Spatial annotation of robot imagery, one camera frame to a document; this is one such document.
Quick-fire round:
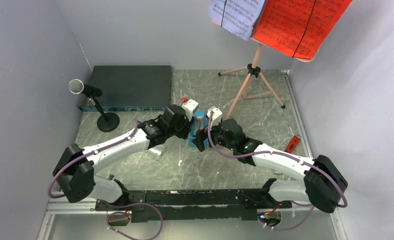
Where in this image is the black microphone on round stand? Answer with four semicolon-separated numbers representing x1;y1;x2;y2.
68;79;120;133

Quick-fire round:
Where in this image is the aluminium frame rail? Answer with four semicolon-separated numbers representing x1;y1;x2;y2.
48;69;346;240

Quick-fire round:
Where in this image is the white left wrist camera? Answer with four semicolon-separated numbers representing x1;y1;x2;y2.
180;97;199;121

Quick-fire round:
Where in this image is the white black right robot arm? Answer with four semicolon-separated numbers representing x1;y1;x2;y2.
192;119;348;214

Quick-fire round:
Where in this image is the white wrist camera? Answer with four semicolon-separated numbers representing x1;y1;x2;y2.
206;106;223;127
180;97;199;121

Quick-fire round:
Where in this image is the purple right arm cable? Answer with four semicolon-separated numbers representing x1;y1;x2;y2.
206;111;349;232

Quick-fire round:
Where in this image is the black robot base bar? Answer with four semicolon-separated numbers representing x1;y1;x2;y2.
94;188;293;223

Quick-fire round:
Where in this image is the blue metronome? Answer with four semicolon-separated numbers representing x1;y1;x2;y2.
188;110;208;148

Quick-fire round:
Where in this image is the black blue network switch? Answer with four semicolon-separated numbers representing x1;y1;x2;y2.
87;65;172;112

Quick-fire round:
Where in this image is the clear plastic metronome cover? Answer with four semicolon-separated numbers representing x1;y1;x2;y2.
144;145;166;162

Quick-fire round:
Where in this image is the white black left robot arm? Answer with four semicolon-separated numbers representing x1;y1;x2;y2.
51;99;199;210

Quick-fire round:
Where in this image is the blue sheet music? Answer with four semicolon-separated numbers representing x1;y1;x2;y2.
208;0;266;41

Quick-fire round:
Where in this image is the red handled tool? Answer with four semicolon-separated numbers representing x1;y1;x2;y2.
284;133;301;154

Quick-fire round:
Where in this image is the red sheet music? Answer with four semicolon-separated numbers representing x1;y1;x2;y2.
253;0;352;62

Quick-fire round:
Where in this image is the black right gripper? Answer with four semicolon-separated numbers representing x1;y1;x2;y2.
192;118;236;152

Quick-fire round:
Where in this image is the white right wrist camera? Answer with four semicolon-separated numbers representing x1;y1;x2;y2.
206;106;223;127

